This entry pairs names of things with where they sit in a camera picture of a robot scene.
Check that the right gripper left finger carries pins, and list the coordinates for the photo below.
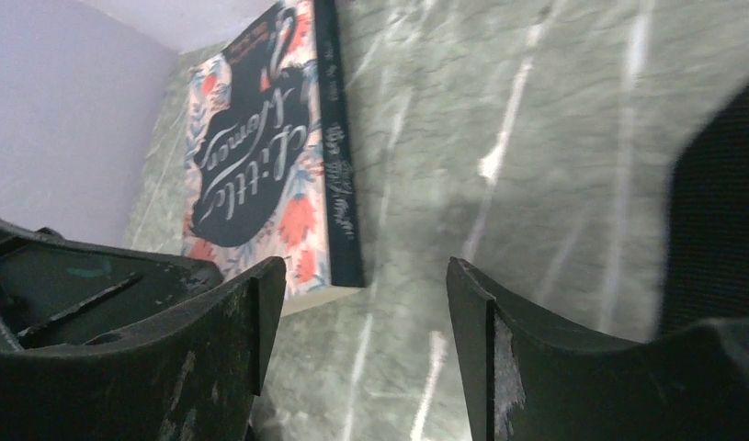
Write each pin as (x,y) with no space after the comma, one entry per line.
(190,372)

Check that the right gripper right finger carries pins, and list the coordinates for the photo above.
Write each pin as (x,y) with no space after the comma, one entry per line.
(529,374)

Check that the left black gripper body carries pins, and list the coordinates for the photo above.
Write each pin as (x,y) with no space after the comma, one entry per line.
(56,291)

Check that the floral cover book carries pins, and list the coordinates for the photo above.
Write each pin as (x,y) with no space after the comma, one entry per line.
(269,163)

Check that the red backpack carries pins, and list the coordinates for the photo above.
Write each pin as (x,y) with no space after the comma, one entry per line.
(707,264)

